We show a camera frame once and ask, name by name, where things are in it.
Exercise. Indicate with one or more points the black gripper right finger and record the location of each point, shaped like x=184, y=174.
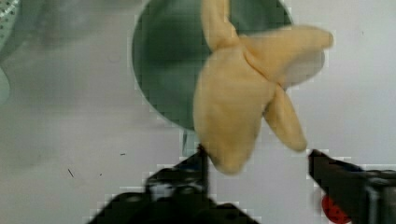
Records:
x=366, y=196

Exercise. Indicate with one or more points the yellow plush banana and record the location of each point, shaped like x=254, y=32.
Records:
x=243, y=83

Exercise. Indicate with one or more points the green mug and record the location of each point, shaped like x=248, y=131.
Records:
x=169, y=51

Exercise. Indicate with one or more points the green perforated colander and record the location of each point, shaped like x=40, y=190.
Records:
x=9, y=11

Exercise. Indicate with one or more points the small red toy fruit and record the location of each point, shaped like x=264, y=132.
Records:
x=333, y=212

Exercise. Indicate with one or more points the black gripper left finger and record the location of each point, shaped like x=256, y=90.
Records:
x=176, y=195

